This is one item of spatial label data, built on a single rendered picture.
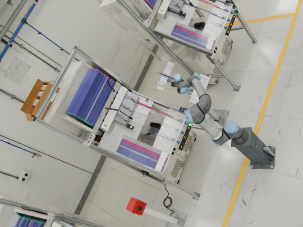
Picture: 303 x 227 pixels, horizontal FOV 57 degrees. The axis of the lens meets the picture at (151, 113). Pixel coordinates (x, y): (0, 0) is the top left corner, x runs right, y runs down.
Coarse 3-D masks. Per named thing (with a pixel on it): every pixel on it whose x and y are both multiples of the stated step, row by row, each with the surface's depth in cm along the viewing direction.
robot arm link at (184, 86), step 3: (180, 81) 256; (183, 81) 257; (186, 81) 253; (177, 84) 259; (180, 84) 255; (183, 84) 254; (186, 84) 253; (189, 84) 252; (180, 87) 255; (183, 87) 253; (186, 87) 253; (180, 90) 257; (183, 90) 253; (186, 90) 253; (183, 93) 256
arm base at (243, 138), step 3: (243, 129) 254; (243, 132) 249; (246, 132) 251; (243, 135) 248; (246, 135) 250; (234, 138) 250; (237, 138) 248; (240, 138) 248; (243, 138) 250; (246, 138) 250; (234, 141) 256; (237, 141) 252; (240, 141) 251; (243, 141) 250
